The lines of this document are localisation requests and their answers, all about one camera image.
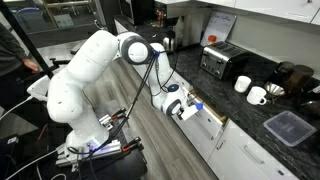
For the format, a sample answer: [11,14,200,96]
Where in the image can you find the white mug right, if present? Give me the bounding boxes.
[246,86,267,105]

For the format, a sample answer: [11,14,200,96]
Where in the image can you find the robot base mount clamps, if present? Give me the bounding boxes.
[56,108,144,168]

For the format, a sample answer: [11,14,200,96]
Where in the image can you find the white upper cabinets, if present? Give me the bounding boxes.
[199,0,320,25]

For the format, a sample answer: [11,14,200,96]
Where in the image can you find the clear plastic container lid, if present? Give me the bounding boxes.
[263,111,317,147]

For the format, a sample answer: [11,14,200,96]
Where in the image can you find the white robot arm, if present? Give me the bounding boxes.
[47,30,187,148]

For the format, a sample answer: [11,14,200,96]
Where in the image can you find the chrome four slot toaster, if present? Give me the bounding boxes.
[200,41,250,80]

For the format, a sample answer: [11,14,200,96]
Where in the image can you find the white mug left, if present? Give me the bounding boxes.
[234,76,251,93]

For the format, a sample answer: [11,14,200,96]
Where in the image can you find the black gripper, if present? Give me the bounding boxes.
[176,108,184,120]

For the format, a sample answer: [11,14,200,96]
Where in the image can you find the white drawer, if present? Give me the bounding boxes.
[183,88,227,138]

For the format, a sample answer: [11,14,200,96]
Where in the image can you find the steel funnel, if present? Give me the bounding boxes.
[264,82,285,99]

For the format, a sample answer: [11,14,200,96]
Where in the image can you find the steel coffee carafe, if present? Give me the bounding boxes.
[163,37,177,51]

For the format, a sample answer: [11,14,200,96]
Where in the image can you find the white lower cabinet row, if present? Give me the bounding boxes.
[113,18,301,180]

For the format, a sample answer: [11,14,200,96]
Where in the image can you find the dark glass jar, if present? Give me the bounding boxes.
[284,65,314,96]

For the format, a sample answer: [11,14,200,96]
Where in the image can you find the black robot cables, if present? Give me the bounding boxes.
[66,49,179,168]

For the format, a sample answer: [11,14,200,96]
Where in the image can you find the white mug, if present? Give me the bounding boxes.
[234,76,251,93]
[246,86,267,105]

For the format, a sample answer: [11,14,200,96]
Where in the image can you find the black coffee brewing machine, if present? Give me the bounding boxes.
[153,0,214,51]

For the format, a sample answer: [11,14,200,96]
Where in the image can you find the handwritten whiteboard sign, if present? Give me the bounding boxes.
[200,11,237,46]

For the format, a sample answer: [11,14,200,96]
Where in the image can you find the orange lid creamer jar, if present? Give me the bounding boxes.
[208,35,217,45]

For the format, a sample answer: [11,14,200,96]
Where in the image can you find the person in grey shirt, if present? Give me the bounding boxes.
[0,23,40,110]

